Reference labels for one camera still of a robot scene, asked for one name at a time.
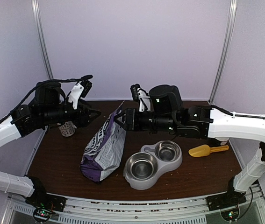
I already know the patterned mug orange inside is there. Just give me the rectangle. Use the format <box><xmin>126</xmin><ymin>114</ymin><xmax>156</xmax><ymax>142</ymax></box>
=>
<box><xmin>57</xmin><ymin>121</ymin><xmax>76</xmax><ymax>137</ymax></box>

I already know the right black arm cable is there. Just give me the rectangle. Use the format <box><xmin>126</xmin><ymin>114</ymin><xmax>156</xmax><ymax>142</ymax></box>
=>
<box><xmin>210</xmin><ymin>105</ymin><xmax>265</xmax><ymax>122</ymax></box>

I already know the dark blue dotted bowl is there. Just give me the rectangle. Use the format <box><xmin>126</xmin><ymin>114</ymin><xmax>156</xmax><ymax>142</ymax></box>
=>
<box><xmin>214</xmin><ymin>139</ymin><xmax>228</xmax><ymax>147</ymax></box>

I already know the steel bowl far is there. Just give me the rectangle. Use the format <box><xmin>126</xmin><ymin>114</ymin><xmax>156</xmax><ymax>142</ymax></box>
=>
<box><xmin>155</xmin><ymin>140</ymin><xmax>181</xmax><ymax>162</ymax></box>

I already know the purple pet food bag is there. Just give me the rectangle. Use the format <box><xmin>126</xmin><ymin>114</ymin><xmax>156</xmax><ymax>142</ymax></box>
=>
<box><xmin>80</xmin><ymin>103</ymin><xmax>126</xmax><ymax>183</ymax></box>

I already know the left black braided cable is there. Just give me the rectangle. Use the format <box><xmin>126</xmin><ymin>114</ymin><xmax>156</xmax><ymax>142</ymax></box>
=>
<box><xmin>0</xmin><ymin>74</ymin><xmax>93</xmax><ymax>135</ymax></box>

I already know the aluminium frame post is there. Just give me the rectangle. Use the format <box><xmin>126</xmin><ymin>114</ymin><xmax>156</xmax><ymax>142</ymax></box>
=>
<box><xmin>208</xmin><ymin>0</ymin><xmax>238</xmax><ymax>104</ymax></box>
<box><xmin>31</xmin><ymin>0</ymin><xmax>53</xmax><ymax>79</ymax></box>

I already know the steel bowl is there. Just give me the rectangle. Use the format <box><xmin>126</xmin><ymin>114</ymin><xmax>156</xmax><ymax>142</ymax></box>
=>
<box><xmin>124</xmin><ymin>152</ymin><xmax>158</xmax><ymax>181</ymax></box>
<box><xmin>155</xmin><ymin>140</ymin><xmax>181</xmax><ymax>162</ymax></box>

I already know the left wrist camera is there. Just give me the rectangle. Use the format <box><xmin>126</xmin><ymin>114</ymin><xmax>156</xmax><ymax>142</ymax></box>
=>
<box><xmin>80</xmin><ymin>80</ymin><xmax>93</xmax><ymax>98</ymax></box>

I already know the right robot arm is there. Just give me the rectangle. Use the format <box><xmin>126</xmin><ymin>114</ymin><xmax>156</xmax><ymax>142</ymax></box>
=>
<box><xmin>114</xmin><ymin>84</ymin><xmax>265</xmax><ymax>206</ymax></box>

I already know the yellow plastic scoop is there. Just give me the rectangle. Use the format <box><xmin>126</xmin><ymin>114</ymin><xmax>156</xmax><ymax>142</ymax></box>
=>
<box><xmin>188</xmin><ymin>145</ymin><xmax>229</xmax><ymax>158</ymax></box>

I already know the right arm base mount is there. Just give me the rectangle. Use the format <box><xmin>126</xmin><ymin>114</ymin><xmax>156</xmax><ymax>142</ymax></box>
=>
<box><xmin>206</xmin><ymin>193</ymin><xmax>246</xmax><ymax>222</ymax></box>

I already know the right aluminium frame post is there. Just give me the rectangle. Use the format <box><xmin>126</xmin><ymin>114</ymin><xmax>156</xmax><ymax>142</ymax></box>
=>
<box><xmin>208</xmin><ymin>0</ymin><xmax>238</xmax><ymax>104</ymax></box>

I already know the left aluminium frame post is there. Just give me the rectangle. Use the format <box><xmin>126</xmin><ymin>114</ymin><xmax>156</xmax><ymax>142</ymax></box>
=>
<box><xmin>31</xmin><ymin>0</ymin><xmax>53</xmax><ymax>79</ymax></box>

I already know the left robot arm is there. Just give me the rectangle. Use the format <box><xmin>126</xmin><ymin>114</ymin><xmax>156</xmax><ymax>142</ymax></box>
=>
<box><xmin>0</xmin><ymin>75</ymin><xmax>101</xmax><ymax>207</ymax></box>

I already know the steel bowl near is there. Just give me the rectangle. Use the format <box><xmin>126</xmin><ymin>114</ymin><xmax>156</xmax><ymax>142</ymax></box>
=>
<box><xmin>124</xmin><ymin>152</ymin><xmax>158</xmax><ymax>181</ymax></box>

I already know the front aluminium rail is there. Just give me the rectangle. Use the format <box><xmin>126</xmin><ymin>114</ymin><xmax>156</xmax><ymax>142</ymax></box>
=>
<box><xmin>5</xmin><ymin>184</ymin><xmax>265</xmax><ymax>224</ymax></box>

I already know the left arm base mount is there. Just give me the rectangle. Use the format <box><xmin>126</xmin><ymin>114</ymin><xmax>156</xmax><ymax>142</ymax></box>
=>
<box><xmin>25</xmin><ymin>194</ymin><xmax>66</xmax><ymax>224</ymax></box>

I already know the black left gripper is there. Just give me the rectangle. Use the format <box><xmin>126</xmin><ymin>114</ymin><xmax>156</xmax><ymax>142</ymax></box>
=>
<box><xmin>41</xmin><ymin>99</ymin><xmax>101</xmax><ymax>128</ymax></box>

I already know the grey double bowl feeder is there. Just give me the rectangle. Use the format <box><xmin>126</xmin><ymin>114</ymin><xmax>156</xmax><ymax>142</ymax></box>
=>
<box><xmin>123</xmin><ymin>140</ymin><xmax>183</xmax><ymax>190</ymax></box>

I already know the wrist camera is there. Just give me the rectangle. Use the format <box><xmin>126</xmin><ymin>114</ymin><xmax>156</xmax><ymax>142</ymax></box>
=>
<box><xmin>80</xmin><ymin>80</ymin><xmax>93</xmax><ymax>98</ymax></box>
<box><xmin>130</xmin><ymin>84</ymin><xmax>140</xmax><ymax>102</ymax></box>

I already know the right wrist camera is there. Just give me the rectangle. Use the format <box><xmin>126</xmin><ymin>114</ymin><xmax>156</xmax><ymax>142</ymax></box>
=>
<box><xmin>130</xmin><ymin>84</ymin><xmax>140</xmax><ymax>102</ymax></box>

